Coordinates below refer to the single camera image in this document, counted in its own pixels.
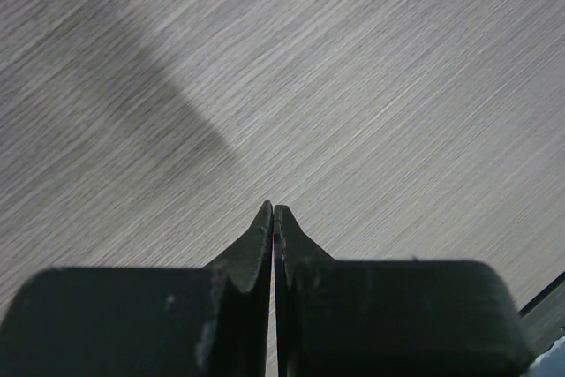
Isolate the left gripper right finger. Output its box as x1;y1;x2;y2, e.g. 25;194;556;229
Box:
274;206;534;376

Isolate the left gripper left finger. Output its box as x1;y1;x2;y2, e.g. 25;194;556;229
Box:
1;202;273;376

